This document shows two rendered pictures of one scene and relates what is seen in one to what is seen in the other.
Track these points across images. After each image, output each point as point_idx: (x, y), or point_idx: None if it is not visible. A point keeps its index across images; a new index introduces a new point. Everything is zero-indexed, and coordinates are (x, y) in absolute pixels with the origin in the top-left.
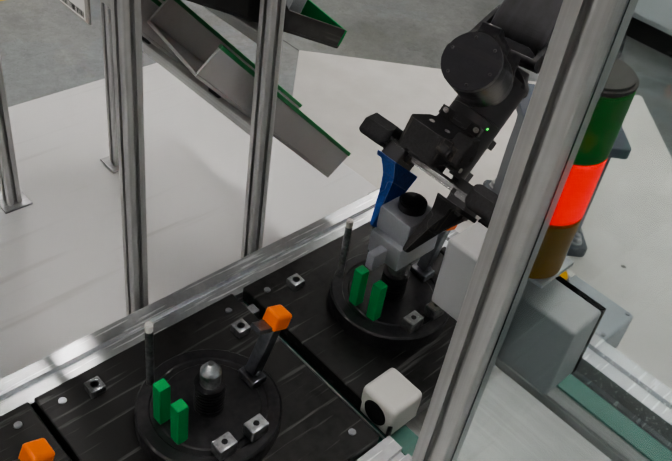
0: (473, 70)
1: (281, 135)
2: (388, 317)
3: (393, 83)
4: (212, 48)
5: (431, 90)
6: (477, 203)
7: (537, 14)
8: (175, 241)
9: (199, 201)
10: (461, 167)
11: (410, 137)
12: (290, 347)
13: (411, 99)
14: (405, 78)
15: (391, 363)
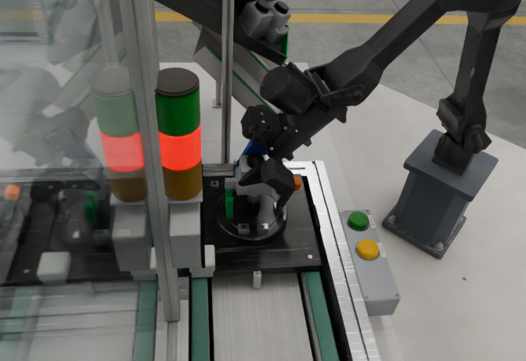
0: (271, 88)
1: (247, 106)
2: (236, 221)
3: (409, 114)
4: (239, 51)
5: (432, 126)
6: (263, 168)
7: (346, 70)
8: (210, 149)
9: (239, 135)
10: (258, 144)
11: (243, 118)
12: None
13: (412, 127)
14: (421, 113)
15: (221, 244)
